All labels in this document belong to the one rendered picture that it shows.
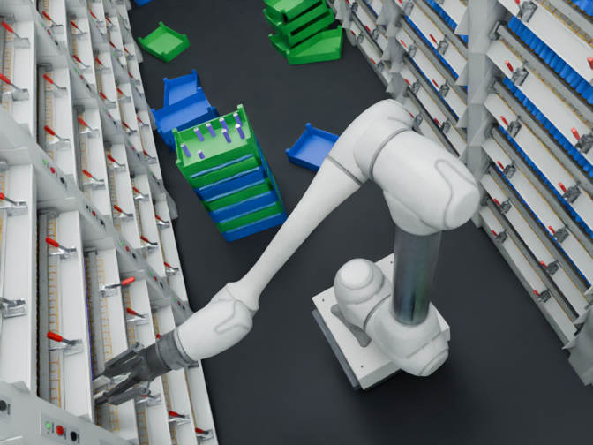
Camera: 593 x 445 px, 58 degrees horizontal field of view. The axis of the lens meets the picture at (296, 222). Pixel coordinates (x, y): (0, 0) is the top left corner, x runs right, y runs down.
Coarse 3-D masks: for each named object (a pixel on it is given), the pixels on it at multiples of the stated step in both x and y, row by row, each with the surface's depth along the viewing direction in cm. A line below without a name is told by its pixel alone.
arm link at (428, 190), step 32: (384, 160) 105; (416, 160) 101; (448, 160) 100; (384, 192) 108; (416, 192) 100; (448, 192) 97; (416, 224) 106; (448, 224) 100; (416, 256) 117; (416, 288) 126; (384, 320) 143; (416, 320) 137; (384, 352) 151; (416, 352) 142
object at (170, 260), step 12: (156, 204) 249; (156, 216) 234; (168, 216) 244; (168, 228) 240; (168, 240) 235; (168, 252) 231; (168, 264) 219; (168, 276) 222; (180, 276) 223; (180, 288) 219
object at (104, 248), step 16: (96, 240) 156; (112, 240) 158; (112, 256) 159; (112, 272) 155; (112, 304) 148; (112, 320) 145; (112, 336) 142; (112, 352) 139; (112, 384) 133; (96, 416) 128; (128, 416) 129; (128, 432) 126
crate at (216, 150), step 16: (240, 112) 212; (192, 128) 215; (176, 144) 212; (192, 144) 217; (208, 144) 214; (224, 144) 212; (240, 144) 210; (176, 160) 202; (192, 160) 211; (208, 160) 204; (224, 160) 206
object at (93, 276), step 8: (88, 256) 155; (96, 272) 152; (96, 280) 150; (104, 280) 152; (96, 288) 148; (96, 296) 147; (96, 304) 145; (96, 312) 144; (104, 312) 145; (96, 320) 142; (96, 328) 140; (96, 336) 139; (96, 344) 137; (96, 352) 136; (104, 352) 137; (104, 360) 135; (104, 368) 133; (104, 408) 127; (104, 416) 126; (104, 424) 124
